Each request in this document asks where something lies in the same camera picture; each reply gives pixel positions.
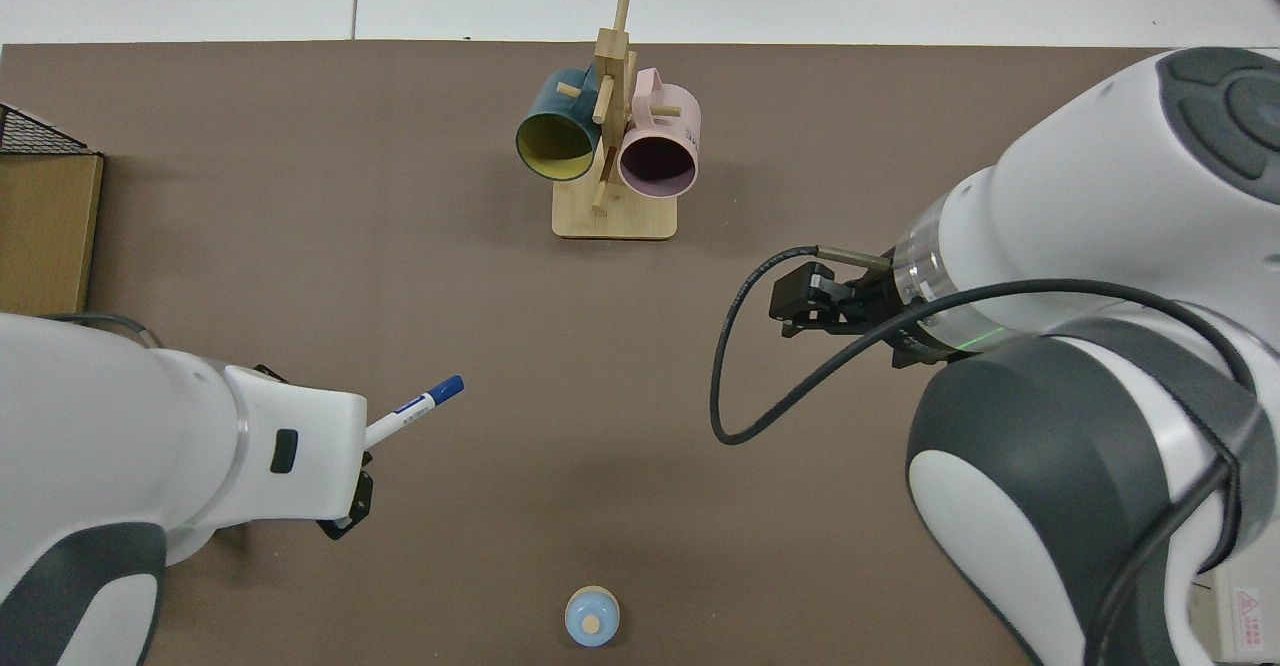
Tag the blue and white marker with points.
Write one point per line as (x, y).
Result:
(415, 408)

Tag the wooden cup stand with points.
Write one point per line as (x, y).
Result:
(615, 221)

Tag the pink cup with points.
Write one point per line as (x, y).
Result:
(643, 124)

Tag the small blue round thing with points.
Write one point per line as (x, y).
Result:
(580, 616)

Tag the brown table cloth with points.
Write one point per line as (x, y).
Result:
(500, 296)

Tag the teal cup yellow inside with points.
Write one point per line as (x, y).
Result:
(548, 96)

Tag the pale toaster oven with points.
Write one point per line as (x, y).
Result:
(1250, 636)

